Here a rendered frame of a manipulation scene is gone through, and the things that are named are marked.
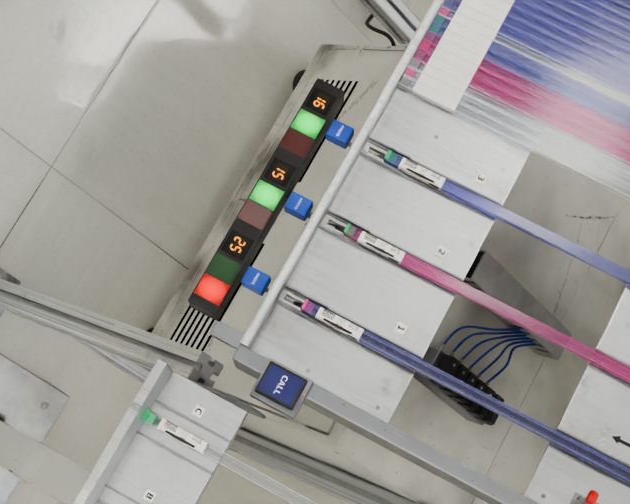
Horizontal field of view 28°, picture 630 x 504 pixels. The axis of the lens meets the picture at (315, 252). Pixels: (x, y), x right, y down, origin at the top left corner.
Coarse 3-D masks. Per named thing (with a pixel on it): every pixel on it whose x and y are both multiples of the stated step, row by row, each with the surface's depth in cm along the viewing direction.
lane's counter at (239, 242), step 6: (234, 234) 158; (240, 234) 158; (228, 240) 158; (234, 240) 158; (240, 240) 158; (246, 240) 158; (252, 240) 158; (222, 246) 157; (228, 246) 157; (234, 246) 157; (240, 246) 157; (246, 246) 157; (228, 252) 157; (234, 252) 157; (240, 252) 157; (246, 252) 157; (240, 258) 157
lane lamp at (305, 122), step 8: (304, 112) 162; (296, 120) 162; (304, 120) 162; (312, 120) 162; (320, 120) 162; (296, 128) 162; (304, 128) 162; (312, 128) 162; (320, 128) 162; (312, 136) 161
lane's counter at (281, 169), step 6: (276, 162) 160; (282, 162) 160; (270, 168) 160; (276, 168) 160; (282, 168) 160; (288, 168) 160; (294, 168) 160; (264, 174) 160; (270, 174) 160; (276, 174) 160; (282, 174) 160; (288, 174) 160; (276, 180) 160; (282, 180) 160; (288, 180) 160
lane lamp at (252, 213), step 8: (248, 200) 159; (248, 208) 159; (256, 208) 159; (264, 208) 159; (240, 216) 158; (248, 216) 158; (256, 216) 158; (264, 216) 158; (256, 224) 158; (264, 224) 158
